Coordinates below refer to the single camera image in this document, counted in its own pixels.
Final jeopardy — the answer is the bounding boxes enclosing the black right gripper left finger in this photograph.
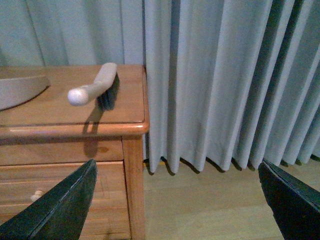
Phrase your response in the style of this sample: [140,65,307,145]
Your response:
[0,159,97,240]

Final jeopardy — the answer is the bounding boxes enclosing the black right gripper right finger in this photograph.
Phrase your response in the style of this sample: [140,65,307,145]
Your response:
[258,160,320,240]

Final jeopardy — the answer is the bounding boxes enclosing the grey hand brush black bristles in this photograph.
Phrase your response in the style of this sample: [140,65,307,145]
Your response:
[67,62,120,111]

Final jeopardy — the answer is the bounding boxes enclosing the wooden nightstand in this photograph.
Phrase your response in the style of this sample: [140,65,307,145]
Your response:
[0,65,150,240]

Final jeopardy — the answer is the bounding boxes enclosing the grey plastic dustpan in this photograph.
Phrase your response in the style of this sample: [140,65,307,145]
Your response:
[0,75,50,111]

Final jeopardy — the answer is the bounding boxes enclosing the light grey curtain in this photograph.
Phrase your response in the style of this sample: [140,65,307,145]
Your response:
[0,0,320,172]

